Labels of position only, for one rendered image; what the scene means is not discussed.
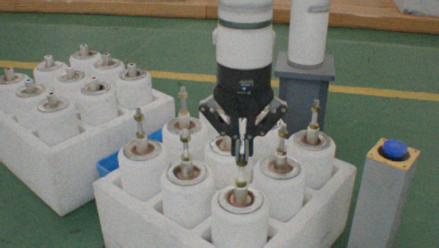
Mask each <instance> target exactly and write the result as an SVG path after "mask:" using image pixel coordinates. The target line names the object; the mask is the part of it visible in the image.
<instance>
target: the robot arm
mask: <svg viewBox="0 0 439 248"><path fill-rule="evenodd" d="M329 4H330V0H292V4H291V12H290V22H289V40H288V58H287V62H288V64H289V65H291V66H293V67H295V68H301V69H308V70H313V69H317V68H320V67H321V66H322V65H323V62H324V56H325V45H326V34H327V27H328V17H329ZM273 5H274V0H218V28H216V29H215V30H214V31H213V33H212V34H213V44H216V86H215V87H214V89H213V94H212V95H211V96H210V97H208V98H207V99H206V98H201V99H200V100H199V111H200V112H201V113H202V114H203V115H204V117H205V118H206V119H207V120H208V121H209V123H210V124H211V125H212V127H213V128H214V129H215V130H216V132H217V133H218V134H219V135H220V136H221V137H225V136H227V137H229V138H230V139H231V145H230V154H231V156H232V157H235V161H239V155H240V142H241V136H240V133H239V119H240V118H245V119H246V124H245V133H244V153H245V161H249V157H252V155H253V139H254V138H255V137H265V136H266V135H267V133H268V132H269V131H270V130H271V129H272V128H273V127H274V125H276V124H277V122H278V121H279V120H280V119H281V118H282V117H283V116H284V115H285V113H286V112H287V111H288V109H287V104H286V101H285V99H278V98H277V97H276V96H274V89H272V87H271V77H272V52H273V45H274V43H275V32H274V31H273V30H272V18H273ZM216 103H217V104H218V105H219V106H220V107H221V108H222V109H223V111H224V112H225V113H226V114H227V115H228V116H230V125H228V124H227V123H226V122H225V120H224V118H223V117H222V116H221V114H220V113H219V112H217V110H216ZM269 103H271V104H270V111H269V112H267V113H266V114H265V115H264V116H263V119H262V120H261V121H260V122H259V123H258V125H256V117H257V116H259V115H260V114H261V113H262V112H263V110H264V109H265V108H266V107H267V105H268V104H269Z"/></svg>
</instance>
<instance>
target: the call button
mask: <svg viewBox="0 0 439 248"><path fill-rule="evenodd" d="M383 150H384V152H385V153H386V154H387V155H389V156H390V157H392V158H401V157H402V156H403V155H405V154H406V152H407V150H408V147H407V146H406V144H405V143H404V142H403V143H402V142H400V141H399V140H386V141H384V142H383Z"/></svg>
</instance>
